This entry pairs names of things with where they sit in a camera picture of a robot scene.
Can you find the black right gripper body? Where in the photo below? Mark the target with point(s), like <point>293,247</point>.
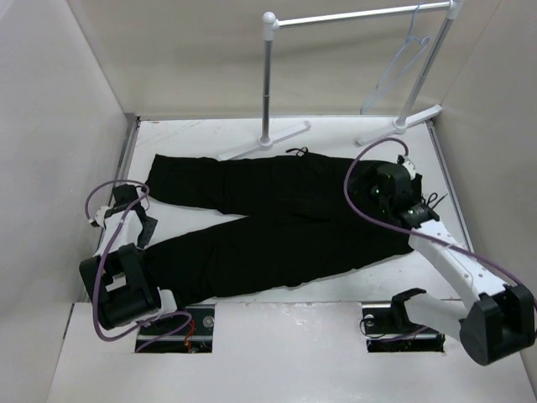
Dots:
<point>369,194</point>

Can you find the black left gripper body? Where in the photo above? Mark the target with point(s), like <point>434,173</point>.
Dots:
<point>146,233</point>

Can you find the black trousers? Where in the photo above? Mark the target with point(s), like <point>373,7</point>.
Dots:
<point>290,224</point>

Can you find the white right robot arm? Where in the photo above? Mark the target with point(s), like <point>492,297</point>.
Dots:
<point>495,319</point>

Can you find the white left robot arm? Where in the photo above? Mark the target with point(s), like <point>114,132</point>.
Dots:
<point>116,277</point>

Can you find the white clothes rack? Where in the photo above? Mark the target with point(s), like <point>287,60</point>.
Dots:
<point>325,65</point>

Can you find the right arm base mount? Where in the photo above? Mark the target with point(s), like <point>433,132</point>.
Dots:
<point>387,328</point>

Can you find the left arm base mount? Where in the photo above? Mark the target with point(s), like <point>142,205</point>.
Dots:
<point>180,334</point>

